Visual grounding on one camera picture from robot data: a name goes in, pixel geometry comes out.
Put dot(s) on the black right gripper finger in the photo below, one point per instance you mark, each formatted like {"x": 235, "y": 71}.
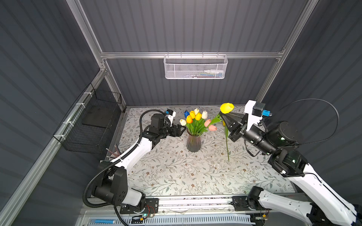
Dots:
{"x": 231, "y": 117}
{"x": 233, "y": 126}

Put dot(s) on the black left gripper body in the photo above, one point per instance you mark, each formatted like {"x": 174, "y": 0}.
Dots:
{"x": 170, "y": 131}

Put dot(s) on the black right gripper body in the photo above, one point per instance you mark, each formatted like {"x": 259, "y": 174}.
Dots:
{"x": 239, "y": 129}

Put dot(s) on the orange yellow artificial tulip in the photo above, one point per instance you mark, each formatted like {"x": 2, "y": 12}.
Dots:
{"x": 189, "y": 119}

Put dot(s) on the yellow tulip with stem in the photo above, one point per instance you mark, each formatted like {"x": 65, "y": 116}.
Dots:
{"x": 226, "y": 132}
{"x": 192, "y": 114}

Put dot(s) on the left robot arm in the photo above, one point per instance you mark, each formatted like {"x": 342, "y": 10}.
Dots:
{"x": 110, "y": 185}

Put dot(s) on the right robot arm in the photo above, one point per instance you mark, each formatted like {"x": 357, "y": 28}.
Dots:
{"x": 281, "y": 142}

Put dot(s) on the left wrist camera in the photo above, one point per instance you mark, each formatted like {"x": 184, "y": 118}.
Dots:
{"x": 170, "y": 115}

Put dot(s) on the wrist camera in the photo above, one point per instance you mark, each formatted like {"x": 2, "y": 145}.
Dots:
{"x": 255, "y": 112}
{"x": 170, "y": 115}

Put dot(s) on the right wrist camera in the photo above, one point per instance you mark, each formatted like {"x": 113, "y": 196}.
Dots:
{"x": 255, "y": 112}

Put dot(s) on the white wire mesh basket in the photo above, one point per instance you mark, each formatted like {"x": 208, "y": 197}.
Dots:
{"x": 198, "y": 67}

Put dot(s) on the black wire basket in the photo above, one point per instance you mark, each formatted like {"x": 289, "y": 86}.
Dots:
{"x": 92, "y": 122}

